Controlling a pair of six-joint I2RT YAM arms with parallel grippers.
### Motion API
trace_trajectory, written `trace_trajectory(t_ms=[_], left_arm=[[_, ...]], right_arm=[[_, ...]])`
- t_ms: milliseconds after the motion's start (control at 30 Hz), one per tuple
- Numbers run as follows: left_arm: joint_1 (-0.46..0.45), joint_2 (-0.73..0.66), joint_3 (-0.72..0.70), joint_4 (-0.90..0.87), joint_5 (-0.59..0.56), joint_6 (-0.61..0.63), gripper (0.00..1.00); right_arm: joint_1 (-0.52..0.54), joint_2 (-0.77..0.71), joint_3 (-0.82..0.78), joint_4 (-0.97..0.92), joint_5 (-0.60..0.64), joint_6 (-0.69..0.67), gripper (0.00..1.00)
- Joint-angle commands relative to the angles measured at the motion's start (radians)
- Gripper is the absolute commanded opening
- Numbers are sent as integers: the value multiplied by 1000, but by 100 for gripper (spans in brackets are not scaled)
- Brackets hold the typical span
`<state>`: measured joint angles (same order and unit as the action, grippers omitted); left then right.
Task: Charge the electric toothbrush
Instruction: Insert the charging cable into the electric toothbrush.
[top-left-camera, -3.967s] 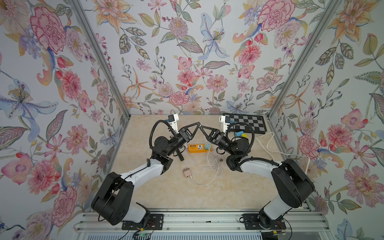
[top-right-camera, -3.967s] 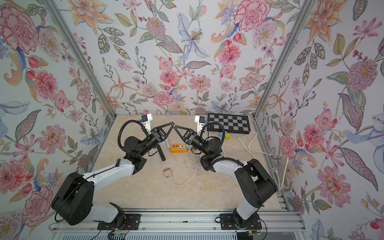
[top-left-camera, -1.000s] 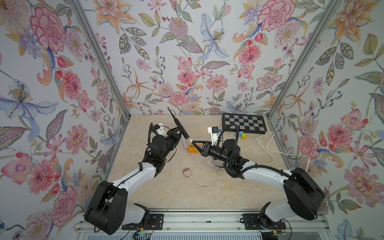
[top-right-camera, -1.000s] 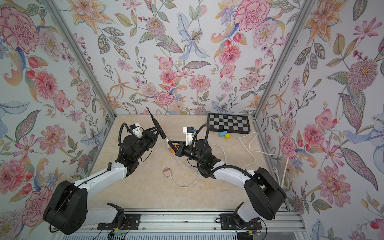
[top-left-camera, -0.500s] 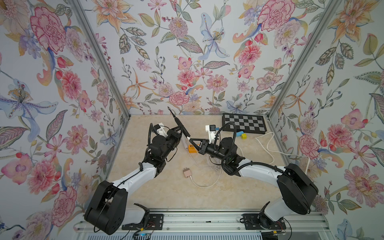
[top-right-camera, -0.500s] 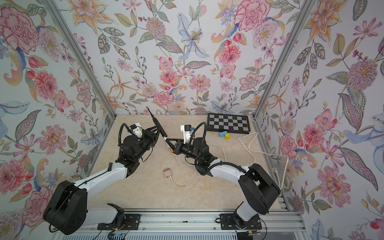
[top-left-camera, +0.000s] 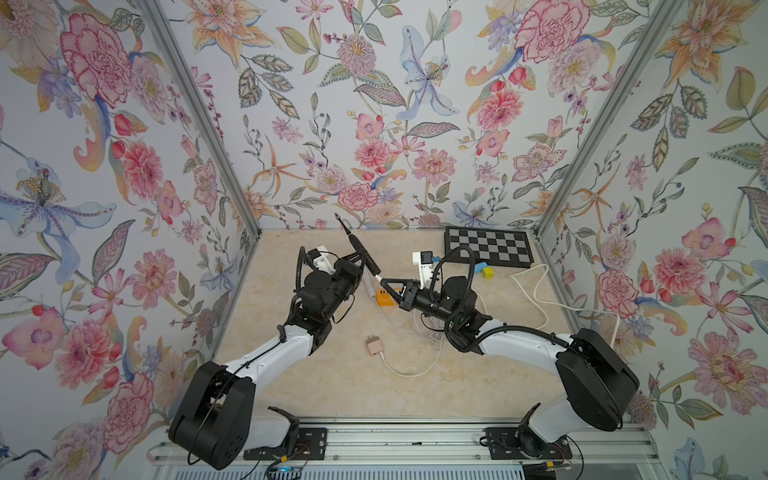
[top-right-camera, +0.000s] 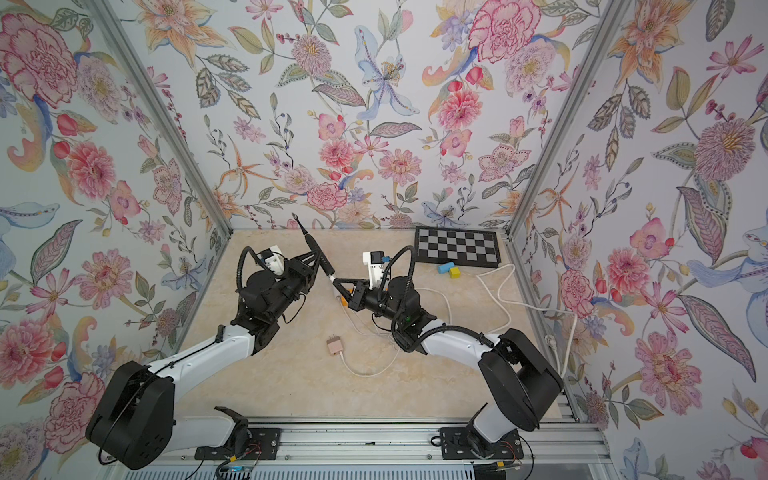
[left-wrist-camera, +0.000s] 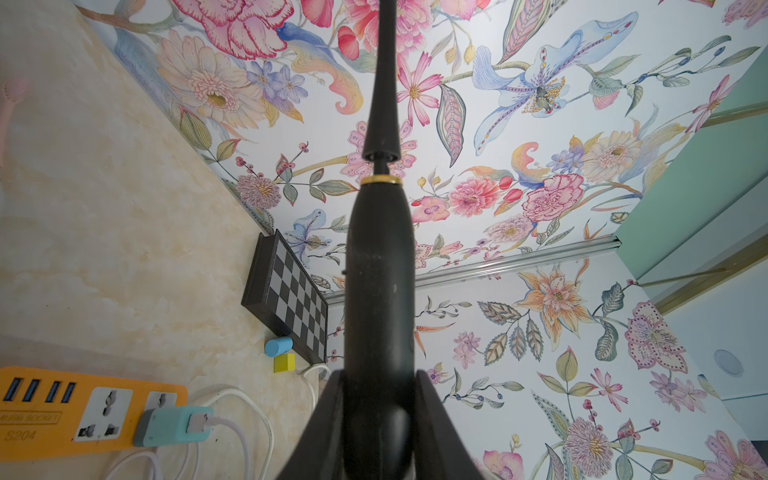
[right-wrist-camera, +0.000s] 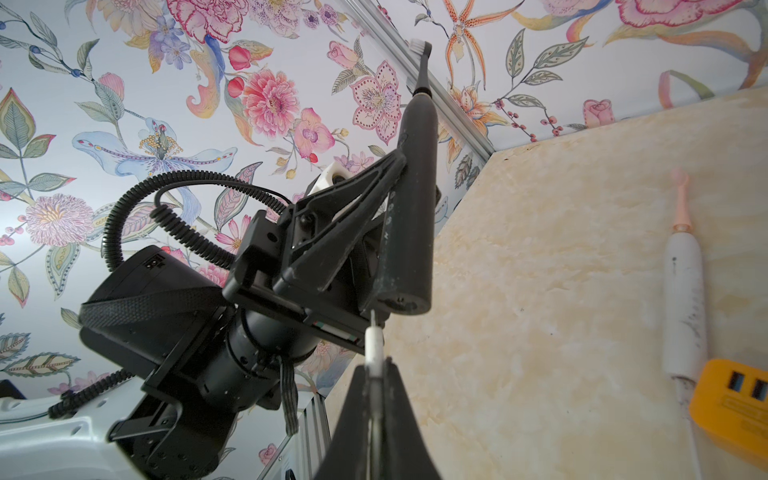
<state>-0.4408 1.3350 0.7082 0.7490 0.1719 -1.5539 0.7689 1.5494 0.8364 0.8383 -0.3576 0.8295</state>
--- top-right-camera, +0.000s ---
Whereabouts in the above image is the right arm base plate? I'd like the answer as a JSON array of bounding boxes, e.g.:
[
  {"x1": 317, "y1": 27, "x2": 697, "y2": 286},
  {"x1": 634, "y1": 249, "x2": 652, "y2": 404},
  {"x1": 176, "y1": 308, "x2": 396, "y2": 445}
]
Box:
[{"x1": 430, "y1": 427, "x2": 525, "y2": 461}]

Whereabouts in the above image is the white usb charging cable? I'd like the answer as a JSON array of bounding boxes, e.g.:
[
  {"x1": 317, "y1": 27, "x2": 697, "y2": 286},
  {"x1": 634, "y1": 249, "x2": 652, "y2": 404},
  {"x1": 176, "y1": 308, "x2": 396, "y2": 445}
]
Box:
[{"x1": 344, "y1": 305, "x2": 391, "y2": 340}]

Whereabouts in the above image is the pink charger adapter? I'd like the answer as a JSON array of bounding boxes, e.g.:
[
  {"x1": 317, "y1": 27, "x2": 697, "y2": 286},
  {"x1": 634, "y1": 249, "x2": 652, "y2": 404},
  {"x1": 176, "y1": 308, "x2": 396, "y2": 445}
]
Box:
[{"x1": 326, "y1": 336, "x2": 344, "y2": 356}]

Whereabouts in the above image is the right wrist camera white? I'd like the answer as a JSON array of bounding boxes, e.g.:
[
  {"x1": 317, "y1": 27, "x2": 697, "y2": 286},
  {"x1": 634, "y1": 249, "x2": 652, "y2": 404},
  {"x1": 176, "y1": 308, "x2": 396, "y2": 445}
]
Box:
[{"x1": 362, "y1": 250, "x2": 389, "y2": 290}]

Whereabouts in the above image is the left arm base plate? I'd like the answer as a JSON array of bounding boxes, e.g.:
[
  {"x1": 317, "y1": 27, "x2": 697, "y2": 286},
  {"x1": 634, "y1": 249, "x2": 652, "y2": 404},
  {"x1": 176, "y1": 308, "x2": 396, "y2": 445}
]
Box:
[{"x1": 194, "y1": 427, "x2": 282, "y2": 462}]

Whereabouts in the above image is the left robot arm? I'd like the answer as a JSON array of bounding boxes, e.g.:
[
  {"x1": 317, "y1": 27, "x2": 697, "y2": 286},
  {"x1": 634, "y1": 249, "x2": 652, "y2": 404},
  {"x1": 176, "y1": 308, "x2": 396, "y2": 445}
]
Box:
[{"x1": 85, "y1": 247, "x2": 327, "y2": 470}]

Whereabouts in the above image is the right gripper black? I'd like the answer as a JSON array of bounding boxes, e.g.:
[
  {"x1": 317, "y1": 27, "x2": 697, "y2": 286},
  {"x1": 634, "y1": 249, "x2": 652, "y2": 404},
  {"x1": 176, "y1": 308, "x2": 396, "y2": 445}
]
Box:
[{"x1": 338, "y1": 279, "x2": 411, "y2": 330}]

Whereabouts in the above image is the aluminium front rail frame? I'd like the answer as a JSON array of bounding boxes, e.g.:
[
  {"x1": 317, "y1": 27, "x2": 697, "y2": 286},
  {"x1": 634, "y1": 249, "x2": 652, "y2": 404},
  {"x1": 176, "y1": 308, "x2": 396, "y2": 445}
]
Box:
[{"x1": 97, "y1": 397, "x2": 618, "y2": 479}]

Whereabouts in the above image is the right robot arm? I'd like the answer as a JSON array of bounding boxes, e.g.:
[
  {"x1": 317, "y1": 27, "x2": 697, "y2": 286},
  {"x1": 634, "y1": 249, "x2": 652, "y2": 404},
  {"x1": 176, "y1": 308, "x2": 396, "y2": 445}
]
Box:
[{"x1": 321, "y1": 246, "x2": 564, "y2": 459}]

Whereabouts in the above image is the blue cylinder block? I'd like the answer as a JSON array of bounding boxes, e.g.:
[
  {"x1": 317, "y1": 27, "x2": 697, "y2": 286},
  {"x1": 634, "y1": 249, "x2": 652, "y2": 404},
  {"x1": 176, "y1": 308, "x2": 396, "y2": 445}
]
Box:
[{"x1": 437, "y1": 262, "x2": 455, "y2": 274}]

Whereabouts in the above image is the white power strip cord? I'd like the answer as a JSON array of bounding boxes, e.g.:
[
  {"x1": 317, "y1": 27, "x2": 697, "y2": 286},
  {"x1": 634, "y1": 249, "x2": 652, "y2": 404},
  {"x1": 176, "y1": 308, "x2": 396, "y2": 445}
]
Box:
[{"x1": 416, "y1": 263, "x2": 578, "y2": 382}]

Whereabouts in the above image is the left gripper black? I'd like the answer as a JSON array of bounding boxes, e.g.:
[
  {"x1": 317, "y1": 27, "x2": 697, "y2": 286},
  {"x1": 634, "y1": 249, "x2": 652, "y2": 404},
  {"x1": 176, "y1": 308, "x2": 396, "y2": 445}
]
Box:
[{"x1": 267, "y1": 250, "x2": 324, "y2": 322}]

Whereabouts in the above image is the black electric toothbrush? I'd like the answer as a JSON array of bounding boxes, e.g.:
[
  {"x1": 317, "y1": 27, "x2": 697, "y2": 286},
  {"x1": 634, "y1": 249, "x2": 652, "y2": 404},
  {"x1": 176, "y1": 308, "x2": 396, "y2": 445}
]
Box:
[{"x1": 292, "y1": 214, "x2": 335, "y2": 280}]

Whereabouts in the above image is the black white checkerboard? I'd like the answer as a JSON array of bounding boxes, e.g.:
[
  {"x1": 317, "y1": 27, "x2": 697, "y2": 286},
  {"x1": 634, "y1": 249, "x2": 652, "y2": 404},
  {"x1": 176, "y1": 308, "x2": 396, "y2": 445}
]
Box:
[{"x1": 414, "y1": 227, "x2": 502, "y2": 269}]

